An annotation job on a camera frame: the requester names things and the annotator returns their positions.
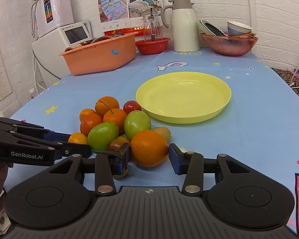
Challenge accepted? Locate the wall calendar poster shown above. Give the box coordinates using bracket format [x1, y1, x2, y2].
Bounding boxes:
[98, 0, 163, 32]

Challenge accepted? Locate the yellow plastic plate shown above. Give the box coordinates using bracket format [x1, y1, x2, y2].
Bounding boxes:
[136, 72, 232, 124]

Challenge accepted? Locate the mandarin orange left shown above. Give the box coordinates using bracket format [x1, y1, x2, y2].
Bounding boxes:
[80, 113, 103, 136]

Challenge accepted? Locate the dark red-green plum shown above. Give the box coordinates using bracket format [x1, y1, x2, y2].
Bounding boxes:
[108, 136, 130, 150]

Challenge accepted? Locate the orange with stem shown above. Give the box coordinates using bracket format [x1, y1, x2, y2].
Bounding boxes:
[103, 109, 127, 134]

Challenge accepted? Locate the white green dish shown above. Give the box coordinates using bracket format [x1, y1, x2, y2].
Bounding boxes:
[198, 20, 226, 36]

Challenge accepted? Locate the large orange fruit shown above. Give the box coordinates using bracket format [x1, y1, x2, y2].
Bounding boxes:
[130, 130, 168, 168]

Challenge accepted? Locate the orange plastic basket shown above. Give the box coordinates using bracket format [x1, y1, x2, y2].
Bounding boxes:
[60, 32, 136, 75]

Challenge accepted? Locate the clear glass jar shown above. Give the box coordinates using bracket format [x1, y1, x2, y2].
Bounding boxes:
[143, 8, 162, 42]

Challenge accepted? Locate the green apple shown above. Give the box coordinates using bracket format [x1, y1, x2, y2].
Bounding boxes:
[124, 110, 151, 140]
[87, 121, 119, 152]

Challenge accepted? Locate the white countertop appliance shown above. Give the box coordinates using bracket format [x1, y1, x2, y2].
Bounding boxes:
[32, 20, 93, 87]

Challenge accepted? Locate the green apple front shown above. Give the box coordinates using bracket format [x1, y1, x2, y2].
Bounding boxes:
[87, 121, 119, 152]

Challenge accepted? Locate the red plastic colander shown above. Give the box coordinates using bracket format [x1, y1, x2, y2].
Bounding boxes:
[136, 37, 170, 55]

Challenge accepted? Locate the white blue cup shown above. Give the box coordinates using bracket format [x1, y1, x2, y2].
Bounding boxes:
[227, 21, 253, 36]

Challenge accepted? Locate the pink glass bowl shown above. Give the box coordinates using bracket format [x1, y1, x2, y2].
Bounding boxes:
[201, 33, 258, 57]

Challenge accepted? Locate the small orange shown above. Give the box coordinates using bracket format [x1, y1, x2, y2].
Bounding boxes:
[68, 133, 89, 145]

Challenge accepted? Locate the green apple back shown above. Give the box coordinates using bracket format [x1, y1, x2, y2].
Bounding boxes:
[124, 110, 151, 140]

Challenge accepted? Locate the mandarin orange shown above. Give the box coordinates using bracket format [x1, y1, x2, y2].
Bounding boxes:
[80, 113, 103, 136]
[94, 96, 120, 117]

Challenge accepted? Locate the white water purifier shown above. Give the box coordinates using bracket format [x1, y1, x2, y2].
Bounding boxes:
[35, 0, 74, 38]

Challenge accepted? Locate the mandarin orange back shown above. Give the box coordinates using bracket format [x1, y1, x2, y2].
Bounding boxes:
[94, 96, 120, 117]

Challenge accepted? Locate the white thermos jug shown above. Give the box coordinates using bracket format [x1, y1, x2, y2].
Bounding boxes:
[161, 0, 200, 52]

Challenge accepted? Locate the brown kiwi fruit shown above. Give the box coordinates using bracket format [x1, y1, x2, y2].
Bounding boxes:
[152, 127, 171, 144]

